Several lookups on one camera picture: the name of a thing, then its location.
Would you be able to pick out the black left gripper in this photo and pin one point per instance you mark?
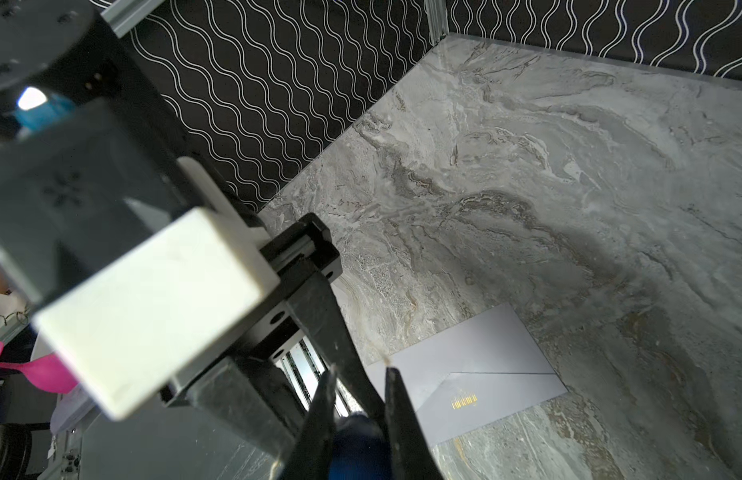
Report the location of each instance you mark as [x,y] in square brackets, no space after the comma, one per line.
[254,398]

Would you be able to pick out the aluminium corner post left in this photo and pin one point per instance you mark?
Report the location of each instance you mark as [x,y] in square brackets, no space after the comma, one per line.
[437,18]

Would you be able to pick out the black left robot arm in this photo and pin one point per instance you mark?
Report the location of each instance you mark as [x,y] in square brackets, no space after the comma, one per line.
[58,56]

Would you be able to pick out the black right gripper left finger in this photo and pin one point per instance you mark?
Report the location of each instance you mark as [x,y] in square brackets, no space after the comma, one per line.
[312,454]

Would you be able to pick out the blue glue stick cap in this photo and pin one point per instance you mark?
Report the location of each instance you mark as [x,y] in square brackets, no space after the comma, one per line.
[360,450]

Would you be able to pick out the white envelope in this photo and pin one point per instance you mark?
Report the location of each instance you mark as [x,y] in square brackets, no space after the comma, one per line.
[472,374]

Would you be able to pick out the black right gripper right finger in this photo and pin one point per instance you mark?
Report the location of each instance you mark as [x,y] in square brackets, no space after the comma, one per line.
[409,452]

